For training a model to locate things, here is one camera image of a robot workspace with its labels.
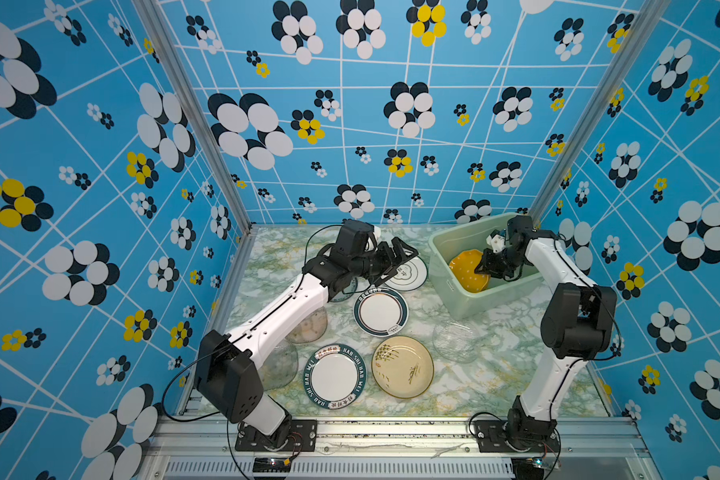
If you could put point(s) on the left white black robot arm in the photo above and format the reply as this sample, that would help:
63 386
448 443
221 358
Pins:
227 368

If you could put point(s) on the blue patterned small plate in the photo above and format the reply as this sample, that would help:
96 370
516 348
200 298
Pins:
347 292

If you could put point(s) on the greenish glass plate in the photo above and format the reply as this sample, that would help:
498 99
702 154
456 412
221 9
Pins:
280 367

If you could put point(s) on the yellow polka dot plate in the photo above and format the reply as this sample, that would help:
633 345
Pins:
463 268

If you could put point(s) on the white plate cloud emblem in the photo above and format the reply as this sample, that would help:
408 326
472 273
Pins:
410 276

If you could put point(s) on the green red rim white plate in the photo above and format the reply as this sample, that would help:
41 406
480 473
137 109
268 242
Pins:
381 312

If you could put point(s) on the beige bamboo print plate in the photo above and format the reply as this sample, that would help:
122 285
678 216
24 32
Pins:
403 367

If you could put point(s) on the left controller board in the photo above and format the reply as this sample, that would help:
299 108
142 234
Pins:
272 466

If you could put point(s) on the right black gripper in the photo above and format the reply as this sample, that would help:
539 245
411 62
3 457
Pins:
487 267

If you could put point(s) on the light green plastic bin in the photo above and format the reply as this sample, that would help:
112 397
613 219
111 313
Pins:
448 243

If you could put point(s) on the green rim HAO SHI plate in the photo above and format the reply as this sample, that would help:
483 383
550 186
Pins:
334 376

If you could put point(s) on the controller board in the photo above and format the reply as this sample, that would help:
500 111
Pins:
527 469
272 466

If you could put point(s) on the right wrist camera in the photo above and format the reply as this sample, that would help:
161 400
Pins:
496 242

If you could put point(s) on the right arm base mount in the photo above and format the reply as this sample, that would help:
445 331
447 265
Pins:
492 437

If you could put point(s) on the right controller board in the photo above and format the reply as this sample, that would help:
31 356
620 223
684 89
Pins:
527 469

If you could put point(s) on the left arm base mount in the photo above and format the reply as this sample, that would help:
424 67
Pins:
295 435

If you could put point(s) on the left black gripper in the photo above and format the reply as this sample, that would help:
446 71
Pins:
389 263

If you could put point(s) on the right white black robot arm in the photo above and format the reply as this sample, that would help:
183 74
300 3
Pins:
576 326

